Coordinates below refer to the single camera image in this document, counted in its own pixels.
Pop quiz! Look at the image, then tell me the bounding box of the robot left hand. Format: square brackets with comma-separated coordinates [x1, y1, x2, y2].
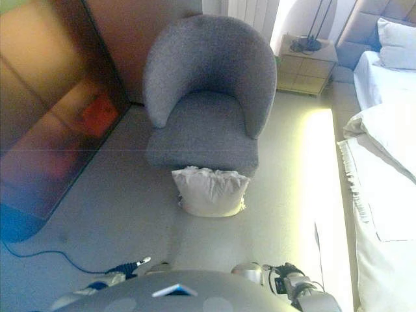
[108, 256, 152, 278]

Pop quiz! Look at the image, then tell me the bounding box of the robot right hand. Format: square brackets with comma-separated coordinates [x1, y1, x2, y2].
[264, 262, 308, 284]

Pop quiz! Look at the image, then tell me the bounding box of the white fringed cushion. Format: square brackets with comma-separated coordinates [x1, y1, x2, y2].
[171, 164, 252, 218]

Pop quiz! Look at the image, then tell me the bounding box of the grey robot torso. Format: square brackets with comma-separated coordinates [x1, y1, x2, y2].
[55, 269, 293, 312]

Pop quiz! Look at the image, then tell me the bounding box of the silver robot right leg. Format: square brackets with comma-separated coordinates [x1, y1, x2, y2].
[230, 262, 266, 287]

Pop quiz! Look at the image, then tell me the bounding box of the grey fabric armchair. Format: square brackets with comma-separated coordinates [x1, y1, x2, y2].
[142, 14, 279, 178]

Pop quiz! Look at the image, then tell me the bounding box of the white duvet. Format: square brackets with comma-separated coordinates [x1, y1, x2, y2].
[343, 103, 416, 186]

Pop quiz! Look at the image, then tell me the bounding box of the glossy brown wardrobe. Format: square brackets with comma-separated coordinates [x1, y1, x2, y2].
[0, 0, 134, 244]

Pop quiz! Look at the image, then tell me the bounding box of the light wooden nightstand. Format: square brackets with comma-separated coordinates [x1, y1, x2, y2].
[276, 34, 338, 98]

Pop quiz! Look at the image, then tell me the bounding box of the white bed mattress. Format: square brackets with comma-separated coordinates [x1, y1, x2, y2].
[352, 50, 416, 111]

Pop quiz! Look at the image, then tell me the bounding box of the black thin-legged lamp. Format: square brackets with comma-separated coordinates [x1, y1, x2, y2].
[290, 0, 335, 53]

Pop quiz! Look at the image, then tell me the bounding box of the beige upholstered headboard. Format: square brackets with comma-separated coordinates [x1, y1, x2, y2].
[336, 0, 416, 71]

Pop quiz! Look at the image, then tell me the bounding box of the white bed pillow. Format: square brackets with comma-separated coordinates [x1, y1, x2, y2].
[376, 18, 416, 71]

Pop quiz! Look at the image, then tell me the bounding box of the white ribbed radiator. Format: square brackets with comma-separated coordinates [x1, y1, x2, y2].
[227, 0, 274, 42]

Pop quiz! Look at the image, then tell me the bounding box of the blue cable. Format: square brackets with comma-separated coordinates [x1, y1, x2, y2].
[0, 239, 113, 274]

